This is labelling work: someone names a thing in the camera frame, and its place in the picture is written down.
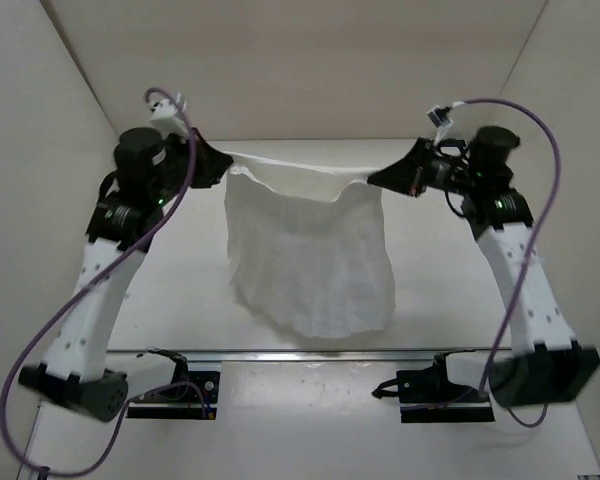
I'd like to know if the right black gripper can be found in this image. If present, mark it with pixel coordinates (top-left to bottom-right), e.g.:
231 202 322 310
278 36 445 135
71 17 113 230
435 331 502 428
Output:
368 139 480 199

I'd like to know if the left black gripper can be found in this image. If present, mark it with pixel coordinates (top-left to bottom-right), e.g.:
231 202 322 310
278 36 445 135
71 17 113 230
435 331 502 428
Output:
160 116 237 189

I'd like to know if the white skirt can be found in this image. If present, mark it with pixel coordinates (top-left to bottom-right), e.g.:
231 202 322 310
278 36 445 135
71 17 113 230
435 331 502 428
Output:
224 152 396 339

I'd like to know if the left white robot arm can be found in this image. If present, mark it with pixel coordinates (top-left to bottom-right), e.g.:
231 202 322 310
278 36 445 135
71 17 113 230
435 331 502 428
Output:
18 127 397 422

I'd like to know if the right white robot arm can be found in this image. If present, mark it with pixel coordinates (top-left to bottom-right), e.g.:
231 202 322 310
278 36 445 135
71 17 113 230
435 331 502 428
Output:
410 126 600 408

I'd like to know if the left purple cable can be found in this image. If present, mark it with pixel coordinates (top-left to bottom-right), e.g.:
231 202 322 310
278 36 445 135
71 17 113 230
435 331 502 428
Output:
0 87 216 474

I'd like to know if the purple cable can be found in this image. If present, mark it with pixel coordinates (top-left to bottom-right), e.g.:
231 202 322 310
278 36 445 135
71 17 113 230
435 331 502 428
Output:
0 87 216 474
449 97 564 429

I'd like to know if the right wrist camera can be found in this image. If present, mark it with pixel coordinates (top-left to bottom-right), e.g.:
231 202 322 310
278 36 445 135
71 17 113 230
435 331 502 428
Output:
426 105 453 134

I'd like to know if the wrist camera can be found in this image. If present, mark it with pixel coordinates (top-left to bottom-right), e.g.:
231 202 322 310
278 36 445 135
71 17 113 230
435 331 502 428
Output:
147 93 189 137
426 105 453 134

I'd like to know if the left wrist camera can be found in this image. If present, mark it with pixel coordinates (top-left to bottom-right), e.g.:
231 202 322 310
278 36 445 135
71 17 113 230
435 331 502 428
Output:
147 93 189 137

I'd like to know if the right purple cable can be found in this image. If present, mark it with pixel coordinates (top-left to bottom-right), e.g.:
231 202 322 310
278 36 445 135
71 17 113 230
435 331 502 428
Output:
449 97 564 429

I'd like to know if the aluminium rail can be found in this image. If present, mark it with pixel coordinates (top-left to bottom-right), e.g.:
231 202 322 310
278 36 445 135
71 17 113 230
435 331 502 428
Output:
104 349 491 365

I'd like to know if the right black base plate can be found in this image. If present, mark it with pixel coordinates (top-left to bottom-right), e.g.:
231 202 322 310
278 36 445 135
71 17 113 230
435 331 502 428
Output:
371 354 495 424

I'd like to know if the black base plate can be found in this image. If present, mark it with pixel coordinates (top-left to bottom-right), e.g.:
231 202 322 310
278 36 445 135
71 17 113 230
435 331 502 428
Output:
126 361 222 421
371 354 495 424

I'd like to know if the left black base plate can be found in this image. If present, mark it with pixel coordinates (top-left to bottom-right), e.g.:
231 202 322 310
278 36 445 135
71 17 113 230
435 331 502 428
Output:
126 361 222 421

